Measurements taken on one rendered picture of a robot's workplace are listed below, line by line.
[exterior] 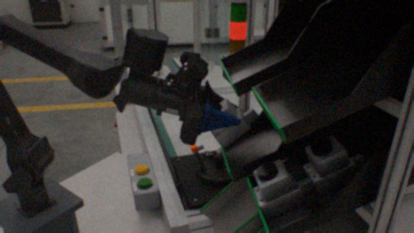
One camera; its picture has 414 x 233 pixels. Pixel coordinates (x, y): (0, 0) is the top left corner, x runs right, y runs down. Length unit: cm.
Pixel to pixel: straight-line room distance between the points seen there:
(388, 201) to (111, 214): 79
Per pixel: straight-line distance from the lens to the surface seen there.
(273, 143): 65
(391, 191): 47
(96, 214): 108
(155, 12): 189
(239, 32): 105
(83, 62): 60
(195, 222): 87
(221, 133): 62
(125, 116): 163
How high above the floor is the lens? 155
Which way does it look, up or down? 26 degrees down
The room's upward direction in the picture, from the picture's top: straight up
